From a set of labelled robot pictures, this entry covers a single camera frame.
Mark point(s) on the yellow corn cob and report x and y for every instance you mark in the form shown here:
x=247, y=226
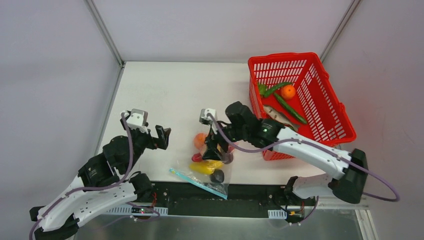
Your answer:
x=206, y=167

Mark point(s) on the peach fruit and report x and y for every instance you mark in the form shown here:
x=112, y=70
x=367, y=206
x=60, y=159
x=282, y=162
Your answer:
x=228, y=157

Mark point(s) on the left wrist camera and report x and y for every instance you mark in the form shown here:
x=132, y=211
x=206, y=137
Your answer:
x=136, y=120

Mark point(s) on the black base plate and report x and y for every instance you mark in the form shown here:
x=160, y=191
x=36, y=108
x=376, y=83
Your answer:
x=243, y=200

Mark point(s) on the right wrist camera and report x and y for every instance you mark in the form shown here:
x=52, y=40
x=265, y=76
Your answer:
x=206, y=117

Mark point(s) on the clear zip top bag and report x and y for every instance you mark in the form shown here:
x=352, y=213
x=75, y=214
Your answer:
x=202, y=181

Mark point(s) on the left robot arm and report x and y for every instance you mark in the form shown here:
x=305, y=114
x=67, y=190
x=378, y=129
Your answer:
x=103, y=183

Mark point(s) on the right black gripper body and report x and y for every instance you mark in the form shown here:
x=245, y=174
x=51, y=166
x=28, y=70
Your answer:
x=214, y=136

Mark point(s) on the red chili pepper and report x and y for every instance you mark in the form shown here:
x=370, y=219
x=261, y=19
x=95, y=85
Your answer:
x=197, y=157

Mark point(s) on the orange tangerine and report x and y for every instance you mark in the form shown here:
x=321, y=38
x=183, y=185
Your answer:
x=199, y=140

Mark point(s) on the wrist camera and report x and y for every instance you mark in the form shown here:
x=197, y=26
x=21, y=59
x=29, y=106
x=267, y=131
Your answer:
x=136, y=120
x=206, y=117

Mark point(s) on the green lettuce leaf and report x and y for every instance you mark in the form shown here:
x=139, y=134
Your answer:
x=262, y=89

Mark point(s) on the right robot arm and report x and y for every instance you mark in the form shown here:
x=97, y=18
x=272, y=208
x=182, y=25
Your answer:
x=345, y=173

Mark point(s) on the dark purple passion fruit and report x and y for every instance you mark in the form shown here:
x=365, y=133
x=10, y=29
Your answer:
x=218, y=176

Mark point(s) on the toy grey fish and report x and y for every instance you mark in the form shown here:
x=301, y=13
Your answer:
x=280, y=117

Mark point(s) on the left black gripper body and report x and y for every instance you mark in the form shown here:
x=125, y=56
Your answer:
x=154, y=139

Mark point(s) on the red plastic basket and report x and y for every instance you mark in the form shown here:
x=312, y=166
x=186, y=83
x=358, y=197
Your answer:
x=315, y=99

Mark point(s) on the long green cucumber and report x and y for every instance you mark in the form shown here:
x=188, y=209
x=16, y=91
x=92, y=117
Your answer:
x=290, y=109

